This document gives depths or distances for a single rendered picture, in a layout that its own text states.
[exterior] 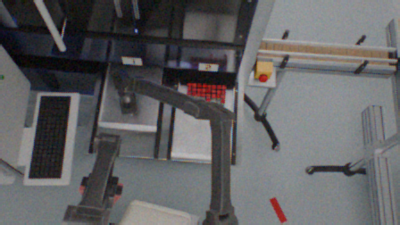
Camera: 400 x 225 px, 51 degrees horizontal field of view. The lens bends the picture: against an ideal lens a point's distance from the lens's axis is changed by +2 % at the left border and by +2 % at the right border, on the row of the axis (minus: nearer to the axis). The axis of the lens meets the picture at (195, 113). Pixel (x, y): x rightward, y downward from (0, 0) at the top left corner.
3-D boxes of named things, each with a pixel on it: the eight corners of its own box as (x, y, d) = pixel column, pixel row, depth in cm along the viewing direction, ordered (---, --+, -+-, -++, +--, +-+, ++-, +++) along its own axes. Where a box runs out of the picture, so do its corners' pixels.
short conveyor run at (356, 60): (246, 70, 205) (251, 54, 190) (247, 44, 211) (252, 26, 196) (387, 81, 205) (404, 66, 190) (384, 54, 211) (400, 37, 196)
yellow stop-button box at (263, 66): (254, 64, 193) (256, 56, 186) (270, 65, 193) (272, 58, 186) (254, 79, 190) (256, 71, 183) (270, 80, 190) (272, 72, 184)
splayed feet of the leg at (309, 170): (304, 164, 275) (310, 158, 262) (381, 170, 275) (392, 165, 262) (304, 176, 272) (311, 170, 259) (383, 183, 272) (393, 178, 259)
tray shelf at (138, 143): (100, 60, 202) (100, 57, 201) (244, 71, 203) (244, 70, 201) (83, 154, 184) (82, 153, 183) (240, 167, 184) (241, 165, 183)
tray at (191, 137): (179, 85, 197) (179, 82, 193) (233, 90, 196) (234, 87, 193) (171, 154, 184) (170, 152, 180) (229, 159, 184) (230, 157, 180)
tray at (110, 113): (110, 58, 201) (109, 54, 198) (164, 62, 201) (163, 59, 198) (99, 124, 188) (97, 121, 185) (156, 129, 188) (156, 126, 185)
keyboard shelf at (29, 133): (21, 94, 203) (20, 91, 201) (80, 94, 204) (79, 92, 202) (5, 186, 186) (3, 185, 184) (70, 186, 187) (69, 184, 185)
